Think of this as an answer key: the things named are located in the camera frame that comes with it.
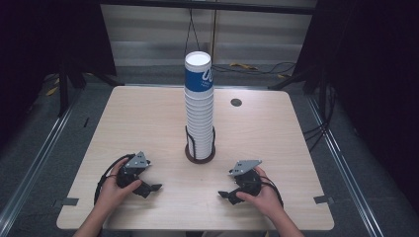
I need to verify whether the dark curtain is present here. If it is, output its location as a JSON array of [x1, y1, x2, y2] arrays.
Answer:
[[0, 0, 117, 146], [294, 0, 419, 211]]

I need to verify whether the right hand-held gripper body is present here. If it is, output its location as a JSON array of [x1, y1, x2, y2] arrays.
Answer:
[[228, 160, 263, 196]]

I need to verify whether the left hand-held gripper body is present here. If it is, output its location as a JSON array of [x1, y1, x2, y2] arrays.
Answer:
[[116, 151, 152, 189]]

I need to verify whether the grey tape piece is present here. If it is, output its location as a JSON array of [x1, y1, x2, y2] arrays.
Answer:
[[313, 195, 334, 205], [53, 197, 80, 207]]

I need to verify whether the black overhead bar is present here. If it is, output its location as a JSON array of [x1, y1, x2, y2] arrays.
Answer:
[[98, 0, 317, 16]]

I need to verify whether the black cable bundle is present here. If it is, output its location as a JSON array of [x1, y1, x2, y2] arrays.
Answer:
[[302, 85, 337, 152]]

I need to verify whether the person's left hand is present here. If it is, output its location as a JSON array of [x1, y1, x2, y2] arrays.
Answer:
[[95, 158, 144, 215]]

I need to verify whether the metal floor rail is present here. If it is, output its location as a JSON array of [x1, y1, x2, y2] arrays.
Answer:
[[304, 93, 384, 237], [0, 88, 83, 231]]

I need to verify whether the black metal stand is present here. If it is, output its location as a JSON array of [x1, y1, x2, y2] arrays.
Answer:
[[57, 63, 87, 118], [268, 70, 330, 113]]

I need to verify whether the hanging black cable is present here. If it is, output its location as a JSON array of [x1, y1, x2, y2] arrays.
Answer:
[[183, 8, 202, 55]]

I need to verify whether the right hand-held gripper cable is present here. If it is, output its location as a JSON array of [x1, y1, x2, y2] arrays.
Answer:
[[258, 175, 285, 208]]

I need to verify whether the stack of white paper cups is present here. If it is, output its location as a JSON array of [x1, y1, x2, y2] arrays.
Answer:
[[183, 50, 215, 161]]

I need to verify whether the person's right hand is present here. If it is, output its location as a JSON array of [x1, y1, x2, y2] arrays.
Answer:
[[235, 166, 285, 218]]

